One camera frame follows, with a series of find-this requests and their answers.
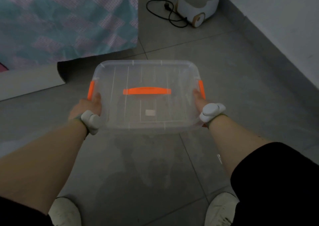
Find teal pink patterned bedspread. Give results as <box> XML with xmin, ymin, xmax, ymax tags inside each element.
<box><xmin>0</xmin><ymin>0</ymin><xmax>139</xmax><ymax>70</ymax></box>

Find person's right hand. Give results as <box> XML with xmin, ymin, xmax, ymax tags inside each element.
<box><xmin>193</xmin><ymin>89</ymin><xmax>209</xmax><ymax>115</ymax></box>

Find white appliance with wheel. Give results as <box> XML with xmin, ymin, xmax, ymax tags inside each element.
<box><xmin>174</xmin><ymin>0</ymin><xmax>222</xmax><ymax>28</ymax></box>

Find black sleeve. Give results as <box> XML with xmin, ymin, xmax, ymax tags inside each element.
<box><xmin>0</xmin><ymin>196</ymin><xmax>54</xmax><ymax>226</ymax></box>
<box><xmin>230</xmin><ymin>142</ymin><xmax>319</xmax><ymax>226</ymax></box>

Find white shoe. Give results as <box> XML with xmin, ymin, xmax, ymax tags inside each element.
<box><xmin>204</xmin><ymin>192</ymin><xmax>240</xmax><ymax>226</ymax></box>
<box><xmin>48</xmin><ymin>197</ymin><xmax>82</xmax><ymax>226</ymax></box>

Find white wrist tracker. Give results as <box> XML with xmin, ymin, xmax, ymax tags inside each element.
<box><xmin>199</xmin><ymin>103</ymin><xmax>228</xmax><ymax>123</ymax></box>
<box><xmin>76</xmin><ymin>110</ymin><xmax>101</xmax><ymax>136</ymax></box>

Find person's left hand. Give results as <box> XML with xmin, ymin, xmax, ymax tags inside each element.
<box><xmin>68</xmin><ymin>92</ymin><xmax>102</xmax><ymax>121</ymax></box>

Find clear storage box orange handles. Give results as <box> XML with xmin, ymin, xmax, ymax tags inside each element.
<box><xmin>87</xmin><ymin>60</ymin><xmax>206</xmax><ymax>132</ymax></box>

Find person's right forearm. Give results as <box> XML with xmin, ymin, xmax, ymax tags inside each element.
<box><xmin>208</xmin><ymin>114</ymin><xmax>272</xmax><ymax>178</ymax></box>

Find person's left forearm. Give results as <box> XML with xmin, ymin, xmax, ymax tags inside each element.
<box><xmin>0</xmin><ymin>119</ymin><xmax>88</xmax><ymax>215</ymax></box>

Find black power cable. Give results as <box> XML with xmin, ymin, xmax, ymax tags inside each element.
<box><xmin>146</xmin><ymin>0</ymin><xmax>189</xmax><ymax>29</ymax></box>

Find white bed frame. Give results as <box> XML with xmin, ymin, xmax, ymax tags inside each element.
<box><xmin>0</xmin><ymin>64</ymin><xmax>66</xmax><ymax>102</ymax></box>

